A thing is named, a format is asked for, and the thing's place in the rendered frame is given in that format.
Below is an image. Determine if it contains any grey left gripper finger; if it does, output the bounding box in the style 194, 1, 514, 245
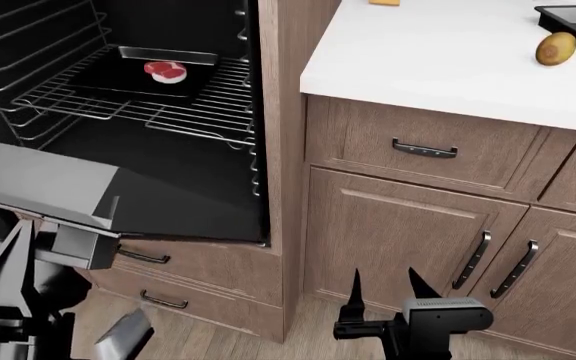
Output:
0, 219, 37, 312

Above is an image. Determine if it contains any black cabinet door handle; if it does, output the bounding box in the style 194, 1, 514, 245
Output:
450, 229, 493, 291
489, 239, 540, 300

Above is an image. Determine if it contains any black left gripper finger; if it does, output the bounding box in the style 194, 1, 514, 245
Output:
32, 261, 92, 315

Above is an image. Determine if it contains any wooden cabinet door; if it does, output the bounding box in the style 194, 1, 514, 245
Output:
467, 204, 576, 352
306, 167, 530, 315

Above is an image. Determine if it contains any silver oven door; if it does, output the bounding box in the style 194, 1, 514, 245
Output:
0, 135, 270, 246

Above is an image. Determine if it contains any raw red steak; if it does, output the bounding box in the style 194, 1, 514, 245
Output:
142, 60, 189, 85

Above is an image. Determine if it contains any wooden drawer under oven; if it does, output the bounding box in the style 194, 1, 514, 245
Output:
110, 239, 284, 301
87, 269, 285, 336

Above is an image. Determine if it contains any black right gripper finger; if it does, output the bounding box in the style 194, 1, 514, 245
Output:
336, 267, 368, 324
405, 265, 441, 302

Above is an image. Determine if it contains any brown kiwi fruit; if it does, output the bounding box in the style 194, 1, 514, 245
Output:
534, 31, 576, 68

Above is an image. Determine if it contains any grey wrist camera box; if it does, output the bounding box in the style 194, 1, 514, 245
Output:
400, 296, 495, 334
94, 305, 157, 360

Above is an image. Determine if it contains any wooden base cabinet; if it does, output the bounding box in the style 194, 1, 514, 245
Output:
299, 92, 576, 360

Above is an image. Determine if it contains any black drawer handle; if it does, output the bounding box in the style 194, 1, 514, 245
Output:
139, 288, 190, 310
391, 137, 459, 159
116, 244, 172, 264

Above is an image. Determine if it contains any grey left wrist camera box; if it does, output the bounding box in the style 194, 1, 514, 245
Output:
94, 305, 157, 360

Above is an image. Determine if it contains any wire oven rack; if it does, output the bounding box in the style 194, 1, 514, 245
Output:
10, 43, 222, 122
144, 55, 259, 148

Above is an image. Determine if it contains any black kitchen sink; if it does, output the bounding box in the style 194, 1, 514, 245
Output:
533, 0, 576, 59

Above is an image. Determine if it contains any tall wooden oven cabinet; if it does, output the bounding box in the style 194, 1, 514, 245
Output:
86, 0, 342, 345

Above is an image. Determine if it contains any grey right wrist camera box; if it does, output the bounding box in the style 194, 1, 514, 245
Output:
400, 296, 495, 334

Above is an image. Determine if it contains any black built-in oven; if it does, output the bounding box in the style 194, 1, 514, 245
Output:
0, 0, 271, 247

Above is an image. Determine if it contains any black baking tray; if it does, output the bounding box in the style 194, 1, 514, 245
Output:
69, 45, 220, 100

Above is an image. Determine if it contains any silver oven door handle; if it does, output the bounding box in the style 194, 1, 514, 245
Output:
31, 220, 121, 271

